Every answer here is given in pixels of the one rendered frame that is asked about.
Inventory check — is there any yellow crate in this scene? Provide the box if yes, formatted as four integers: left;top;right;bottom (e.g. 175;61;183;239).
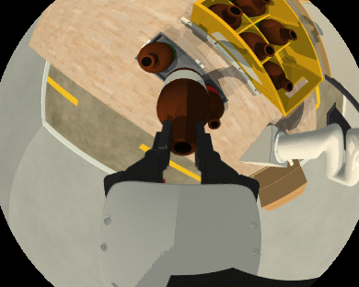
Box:
190;0;323;116

